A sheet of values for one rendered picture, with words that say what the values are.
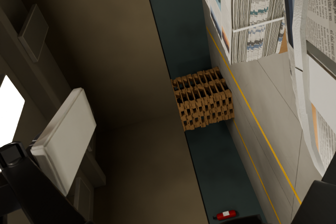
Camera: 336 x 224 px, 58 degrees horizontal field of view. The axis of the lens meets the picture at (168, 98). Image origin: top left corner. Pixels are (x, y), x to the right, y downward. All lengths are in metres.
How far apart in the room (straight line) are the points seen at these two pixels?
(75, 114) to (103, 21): 7.97
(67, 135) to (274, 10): 0.93
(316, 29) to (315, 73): 0.10
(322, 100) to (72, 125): 0.13
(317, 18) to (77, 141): 0.20
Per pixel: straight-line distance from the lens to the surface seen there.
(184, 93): 7.54
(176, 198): 8.27
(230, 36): 1.06
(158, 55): 8.73
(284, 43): 1.19
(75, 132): 0.18
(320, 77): 0.17
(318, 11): 0.26
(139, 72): 9.00
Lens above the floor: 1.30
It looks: 1 degrees up
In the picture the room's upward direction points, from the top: 105 degrees counter-clockwise
